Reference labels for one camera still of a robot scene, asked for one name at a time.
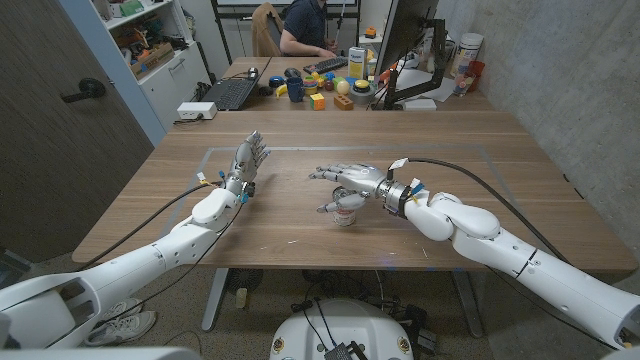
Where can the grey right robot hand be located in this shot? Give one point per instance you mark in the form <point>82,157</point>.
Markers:
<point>360,177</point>

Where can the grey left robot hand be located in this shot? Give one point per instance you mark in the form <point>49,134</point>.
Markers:
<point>245,162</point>

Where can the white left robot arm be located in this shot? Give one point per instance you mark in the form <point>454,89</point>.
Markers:
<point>150,260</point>

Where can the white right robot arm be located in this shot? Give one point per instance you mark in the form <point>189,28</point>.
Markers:
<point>500,240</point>

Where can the red and white soup can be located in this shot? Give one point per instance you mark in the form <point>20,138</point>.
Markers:
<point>344,217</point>

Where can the white power adapter box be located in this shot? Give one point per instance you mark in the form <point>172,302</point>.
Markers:
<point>196,110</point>

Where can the black laptop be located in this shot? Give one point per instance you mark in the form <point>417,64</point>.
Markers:
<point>230,92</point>

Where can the orange wooden block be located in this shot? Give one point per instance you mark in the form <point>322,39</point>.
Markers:
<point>343,102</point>

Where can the yellow banana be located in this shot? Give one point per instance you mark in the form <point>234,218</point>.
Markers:
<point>280,91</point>

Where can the grey button with yellow cap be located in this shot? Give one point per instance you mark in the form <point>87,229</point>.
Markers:
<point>361,92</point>

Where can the colourful puzzle cube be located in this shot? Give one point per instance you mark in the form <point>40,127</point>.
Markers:
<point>317,102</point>

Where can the blue and black tape roll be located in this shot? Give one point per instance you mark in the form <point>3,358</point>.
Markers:
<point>276,81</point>

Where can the dark blue mug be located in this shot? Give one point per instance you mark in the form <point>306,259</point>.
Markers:
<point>296,90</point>

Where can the yellow lemon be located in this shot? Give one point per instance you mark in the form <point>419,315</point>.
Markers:
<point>343,87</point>

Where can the white flat box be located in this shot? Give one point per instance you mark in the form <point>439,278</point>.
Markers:
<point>420,104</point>

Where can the black computer mouse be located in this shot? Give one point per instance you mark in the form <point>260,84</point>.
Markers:
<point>292,73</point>

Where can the white shelf cabinet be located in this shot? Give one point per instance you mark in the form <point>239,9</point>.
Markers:
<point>170,80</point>

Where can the white paper sheet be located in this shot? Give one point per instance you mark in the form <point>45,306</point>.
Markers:
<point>415,80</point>

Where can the yellow and white carton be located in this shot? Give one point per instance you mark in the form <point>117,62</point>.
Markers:
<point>357,62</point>

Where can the black keyboard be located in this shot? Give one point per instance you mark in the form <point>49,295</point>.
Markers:
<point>326,65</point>

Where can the black floor fan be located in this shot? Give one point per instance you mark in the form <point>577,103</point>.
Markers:
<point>245,281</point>

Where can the brown jacket on chair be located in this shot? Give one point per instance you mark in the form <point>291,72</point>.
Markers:
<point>262,35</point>

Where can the small bottle on floor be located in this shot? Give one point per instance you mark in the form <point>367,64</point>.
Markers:
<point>241,298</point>

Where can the clear plastic cup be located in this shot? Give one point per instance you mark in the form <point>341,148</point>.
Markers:
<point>460,85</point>

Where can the cardboard box on shelf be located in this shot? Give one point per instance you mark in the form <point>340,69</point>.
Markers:
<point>152,60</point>

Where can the grey table leg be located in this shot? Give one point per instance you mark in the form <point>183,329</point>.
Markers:
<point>467,305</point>
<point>215,300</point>

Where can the small orange toy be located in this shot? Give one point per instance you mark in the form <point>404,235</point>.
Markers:
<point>370,32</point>

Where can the person in dark shirt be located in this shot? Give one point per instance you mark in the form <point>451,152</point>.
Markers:
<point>305,22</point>

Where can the black computer monitor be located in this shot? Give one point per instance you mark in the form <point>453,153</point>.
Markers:
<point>400,30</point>

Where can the white robot torso base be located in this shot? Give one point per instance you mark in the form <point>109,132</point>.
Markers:
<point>350,330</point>

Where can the red cup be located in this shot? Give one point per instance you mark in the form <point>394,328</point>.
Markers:
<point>476,72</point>

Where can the white wipes canister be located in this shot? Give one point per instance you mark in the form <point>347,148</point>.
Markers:
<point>466,52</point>

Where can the grey sneaker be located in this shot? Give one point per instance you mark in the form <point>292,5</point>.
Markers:
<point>122,329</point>
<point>122,308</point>

